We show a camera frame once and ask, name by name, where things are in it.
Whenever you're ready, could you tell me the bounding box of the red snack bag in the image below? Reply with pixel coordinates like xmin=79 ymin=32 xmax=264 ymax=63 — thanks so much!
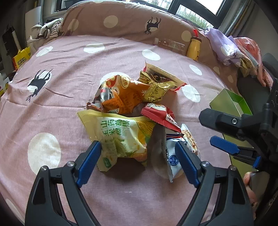
xmin=141 ymin=103 xmax=181 ymax=133

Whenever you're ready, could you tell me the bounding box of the white blue snack bag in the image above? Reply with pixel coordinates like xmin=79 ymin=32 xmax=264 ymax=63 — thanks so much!
xmin=150 ymin=124 xmax=200 ymax=183

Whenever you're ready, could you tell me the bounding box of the white red-edged snack packet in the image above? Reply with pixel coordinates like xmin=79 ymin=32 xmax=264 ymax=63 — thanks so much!
xmin=143 ymin=62 xmax=186 ymax=91

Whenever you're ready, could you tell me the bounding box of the yellow-green corn snack bag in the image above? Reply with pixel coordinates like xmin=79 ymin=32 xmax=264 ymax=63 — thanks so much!
xmin=77 ymin=110 xmax=156 ymax=172

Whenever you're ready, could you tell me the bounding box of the orange snack bag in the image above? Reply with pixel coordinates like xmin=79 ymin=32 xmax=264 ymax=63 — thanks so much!
xmin=87 ymin=75 xmax=149 ymax=114

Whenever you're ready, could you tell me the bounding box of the gold yellow snack bag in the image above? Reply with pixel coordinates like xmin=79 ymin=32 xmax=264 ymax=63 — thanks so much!
xmin=138 ymin=71 xmax=170 ymax=103

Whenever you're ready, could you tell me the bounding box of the person's right hand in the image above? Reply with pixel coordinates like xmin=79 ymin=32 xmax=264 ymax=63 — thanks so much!
xmin=243 ymin=172 xmax=258 ymax=220

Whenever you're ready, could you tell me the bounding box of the green cardboard box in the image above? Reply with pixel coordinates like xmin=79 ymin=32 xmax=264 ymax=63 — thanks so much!
xmin=210 ymin=88 xmax=255 ymax=177

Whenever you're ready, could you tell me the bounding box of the dark grey sofa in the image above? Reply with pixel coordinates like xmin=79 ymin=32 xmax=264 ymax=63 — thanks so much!
xmin=236 ymin=53 xmax=277 ymax=114

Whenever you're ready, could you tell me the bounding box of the pink polka dot bedsheet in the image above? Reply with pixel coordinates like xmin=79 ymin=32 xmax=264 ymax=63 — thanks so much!
xmin=0 ymin=34 xmax=242 ymax=226

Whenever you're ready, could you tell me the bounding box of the yellow drink bottle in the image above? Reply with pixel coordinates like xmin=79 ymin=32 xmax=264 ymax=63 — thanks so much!
xmin=186 ymin=29 xmax=202 ymax=61

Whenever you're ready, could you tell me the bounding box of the clear plastic bottle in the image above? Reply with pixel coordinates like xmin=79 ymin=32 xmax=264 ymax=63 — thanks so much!
xmin=153 ymin=38 xmax=187 ymax=56

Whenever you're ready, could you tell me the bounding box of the brown polka dot cushion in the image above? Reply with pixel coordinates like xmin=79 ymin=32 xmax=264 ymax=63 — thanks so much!
xmin=61 ymin=1 xmax=238 ymax=93

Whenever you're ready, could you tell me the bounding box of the white fried chicken bag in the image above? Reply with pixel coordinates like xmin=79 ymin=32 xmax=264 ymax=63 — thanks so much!
xmin=0 ymin=73 xmax=10 ymax=97

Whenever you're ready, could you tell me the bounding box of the yellow paper bag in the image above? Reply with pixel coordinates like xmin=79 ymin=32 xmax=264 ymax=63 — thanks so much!
xmin=13 ymin=47 xmax=31 ymax=71

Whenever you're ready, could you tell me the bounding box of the striped white cloth pile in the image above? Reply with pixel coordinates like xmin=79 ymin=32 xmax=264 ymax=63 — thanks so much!
xmin=27 ymin=18 xmax=63 ymax=43

